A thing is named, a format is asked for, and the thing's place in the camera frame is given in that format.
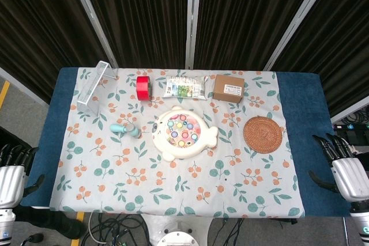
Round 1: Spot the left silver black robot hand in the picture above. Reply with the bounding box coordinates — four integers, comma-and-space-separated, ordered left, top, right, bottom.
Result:
0, 144, 46, 209

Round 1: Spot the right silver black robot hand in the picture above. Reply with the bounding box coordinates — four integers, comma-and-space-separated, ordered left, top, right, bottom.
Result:
307, 132, 369, 204

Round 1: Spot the teal toy hammer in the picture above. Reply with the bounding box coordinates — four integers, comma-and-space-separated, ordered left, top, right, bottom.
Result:
109, 123, 142, 139

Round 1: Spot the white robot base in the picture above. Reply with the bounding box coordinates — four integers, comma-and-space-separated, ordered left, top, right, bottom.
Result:
142, 213, 216, 246

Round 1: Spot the white fish-shaped toy game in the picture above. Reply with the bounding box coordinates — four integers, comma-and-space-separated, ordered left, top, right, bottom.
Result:
152, 105, 219, 162

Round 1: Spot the black power strip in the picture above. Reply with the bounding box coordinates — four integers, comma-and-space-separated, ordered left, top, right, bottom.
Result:
333, 123, 369, 131

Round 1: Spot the black shoe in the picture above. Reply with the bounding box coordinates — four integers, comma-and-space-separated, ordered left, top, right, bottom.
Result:
40, 211, 87, 240

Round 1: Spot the blue table cover cloth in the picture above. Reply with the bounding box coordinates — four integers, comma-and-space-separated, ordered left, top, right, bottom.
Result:
27, 66, 356, 218

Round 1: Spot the round woven rattan coaster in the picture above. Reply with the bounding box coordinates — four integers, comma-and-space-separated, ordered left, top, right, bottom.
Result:
243, 115, 284, 153

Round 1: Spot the silver metal mesh rack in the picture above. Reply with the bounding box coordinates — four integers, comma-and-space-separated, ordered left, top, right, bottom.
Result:
76, 60, 119, 118

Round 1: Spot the black partition panel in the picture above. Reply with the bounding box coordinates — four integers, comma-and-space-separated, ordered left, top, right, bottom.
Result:
193, 0, 322, 71
0, 0, 100, 105
77, 0, 191, 70
270, 0, 369, 118

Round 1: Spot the brown cardboard box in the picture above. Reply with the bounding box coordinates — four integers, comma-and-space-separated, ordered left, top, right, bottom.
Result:
212, 74, 246, 104

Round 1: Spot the red tape roll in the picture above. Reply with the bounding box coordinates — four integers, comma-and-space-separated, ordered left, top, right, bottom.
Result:
135, 75, 152, 102

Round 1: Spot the floral printed tablecloth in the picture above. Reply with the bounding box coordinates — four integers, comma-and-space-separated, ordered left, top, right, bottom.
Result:
48, 67, 306, 219

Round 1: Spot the printed snack packet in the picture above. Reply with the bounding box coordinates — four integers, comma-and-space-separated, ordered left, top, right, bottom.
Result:
161, 74, 209, 101

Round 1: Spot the white floor cable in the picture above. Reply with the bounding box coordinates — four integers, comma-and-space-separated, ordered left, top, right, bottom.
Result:
87, 213, 108, 244

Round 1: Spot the black floor cable bundle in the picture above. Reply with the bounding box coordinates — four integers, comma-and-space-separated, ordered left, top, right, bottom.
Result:
80, 213, 152, 246

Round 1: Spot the silver partition post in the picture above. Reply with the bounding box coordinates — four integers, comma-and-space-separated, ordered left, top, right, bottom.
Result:
262, 0, 338, 71
184, 0, 202, 70
65, 0, 119, 70

